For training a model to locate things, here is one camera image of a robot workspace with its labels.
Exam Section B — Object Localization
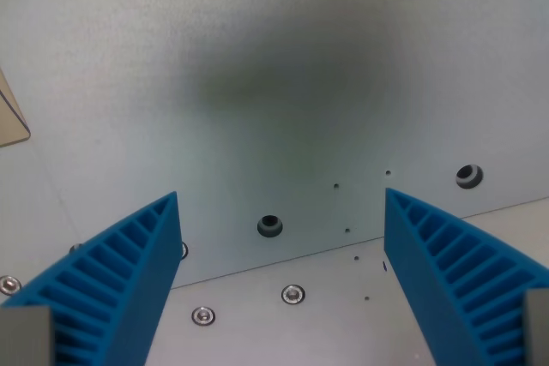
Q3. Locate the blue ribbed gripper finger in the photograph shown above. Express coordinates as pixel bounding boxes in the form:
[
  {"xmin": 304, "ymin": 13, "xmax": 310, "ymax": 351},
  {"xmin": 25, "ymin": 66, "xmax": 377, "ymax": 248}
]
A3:
[
  {"xmin": 0, "ymin": 190, "xmax": 183, "ymax": 366},
  {"xmin": 383, "ymin": 187, "xmax": 549, "ymax": 366}
]

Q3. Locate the beige wooden board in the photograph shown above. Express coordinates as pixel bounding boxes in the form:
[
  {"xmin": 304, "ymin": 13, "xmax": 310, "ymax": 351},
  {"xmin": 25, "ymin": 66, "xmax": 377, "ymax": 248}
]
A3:
[{"xmin": 0, "ymin": 66, "xmax": 32, "ymax": 148}]

